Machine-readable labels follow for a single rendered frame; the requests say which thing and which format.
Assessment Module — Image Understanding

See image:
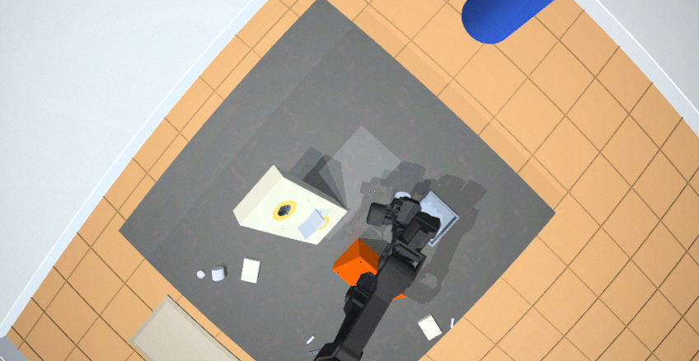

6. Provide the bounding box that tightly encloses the white flat slab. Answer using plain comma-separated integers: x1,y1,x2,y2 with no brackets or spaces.
418,315,442,340
242,257,260,283

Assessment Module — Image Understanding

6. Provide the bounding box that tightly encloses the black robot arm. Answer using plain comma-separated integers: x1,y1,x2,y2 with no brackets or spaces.
313,196,439,361

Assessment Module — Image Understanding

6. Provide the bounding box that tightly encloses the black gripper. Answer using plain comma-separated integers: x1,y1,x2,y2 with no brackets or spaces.
367,200,441,239

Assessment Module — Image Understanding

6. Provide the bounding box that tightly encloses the light blue square tray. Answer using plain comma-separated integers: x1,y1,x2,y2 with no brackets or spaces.
419,190,459,247

